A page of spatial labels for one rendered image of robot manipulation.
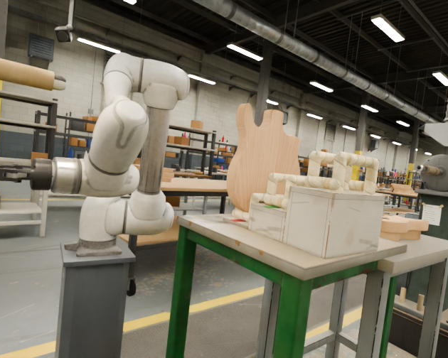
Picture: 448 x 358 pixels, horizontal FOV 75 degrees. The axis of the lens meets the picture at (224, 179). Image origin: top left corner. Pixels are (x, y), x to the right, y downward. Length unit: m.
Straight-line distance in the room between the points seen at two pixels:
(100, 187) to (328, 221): 0.58
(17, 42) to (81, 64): 1.86
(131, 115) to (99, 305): 0.94
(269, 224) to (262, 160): 0.27
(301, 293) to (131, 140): 0.52
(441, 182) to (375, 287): 1.46
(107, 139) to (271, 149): 0.64
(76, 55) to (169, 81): 11.06
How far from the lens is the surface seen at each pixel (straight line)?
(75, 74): 12.08
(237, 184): 1.03
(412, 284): 2.66
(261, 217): 0.96
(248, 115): 1.05
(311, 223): 0.83
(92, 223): 1.35
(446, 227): 2.53
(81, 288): 1.38
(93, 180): 0.78
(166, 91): 1.22
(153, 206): 1.32
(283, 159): 1.17
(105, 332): 1.49
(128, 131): 0.67
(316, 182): 0.85
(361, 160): 0.91
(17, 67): 0.58
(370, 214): 0.96
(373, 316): 1.20
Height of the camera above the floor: 1.14
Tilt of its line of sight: 3 degrees down
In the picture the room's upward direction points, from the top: 6 degrees clockwise
